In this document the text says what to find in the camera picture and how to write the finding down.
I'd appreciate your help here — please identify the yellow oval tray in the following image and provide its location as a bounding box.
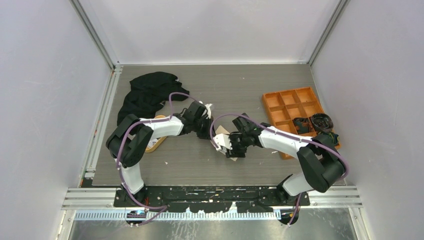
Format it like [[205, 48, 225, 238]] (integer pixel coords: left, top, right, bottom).
[[145, 136, 167, 153]]

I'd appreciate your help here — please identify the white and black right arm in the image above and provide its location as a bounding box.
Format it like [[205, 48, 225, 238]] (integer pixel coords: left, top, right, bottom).
[[226, 114, 349, 206]]

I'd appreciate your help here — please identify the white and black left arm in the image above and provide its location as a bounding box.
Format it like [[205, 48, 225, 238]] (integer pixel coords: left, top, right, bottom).
[[105, 101, 214, 207]]

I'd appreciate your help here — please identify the orange compartment tray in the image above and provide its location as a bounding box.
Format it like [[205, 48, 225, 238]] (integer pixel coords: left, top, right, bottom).
[[262, 87, 341, 149]]

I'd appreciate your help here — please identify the black cloth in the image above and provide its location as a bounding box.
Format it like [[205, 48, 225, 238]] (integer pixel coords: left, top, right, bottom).
[[116, 71, 190, 125]]

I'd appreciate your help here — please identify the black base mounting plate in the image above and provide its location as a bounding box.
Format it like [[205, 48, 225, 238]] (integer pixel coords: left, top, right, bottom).
[[134, 185, 298, 213]]

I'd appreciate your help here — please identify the dark patterned rolled tie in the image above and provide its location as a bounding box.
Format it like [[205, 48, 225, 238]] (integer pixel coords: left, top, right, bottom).
[[292, 117, 314, 135]]

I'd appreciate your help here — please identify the green patterned rolled tie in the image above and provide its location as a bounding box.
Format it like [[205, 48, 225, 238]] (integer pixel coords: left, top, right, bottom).
[[326, 131, 340, 146]]

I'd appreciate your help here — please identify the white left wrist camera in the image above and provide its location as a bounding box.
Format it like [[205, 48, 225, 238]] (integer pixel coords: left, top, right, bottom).
[[203, 103, 214, 119]]

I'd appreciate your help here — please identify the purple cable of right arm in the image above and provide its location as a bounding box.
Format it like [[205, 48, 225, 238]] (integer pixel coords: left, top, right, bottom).
[[209, 114, 350, 226]]

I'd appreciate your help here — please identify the aluminium front rail frame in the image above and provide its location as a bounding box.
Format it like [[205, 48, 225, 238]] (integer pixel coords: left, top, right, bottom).
[[61, 185, 363, 222]]

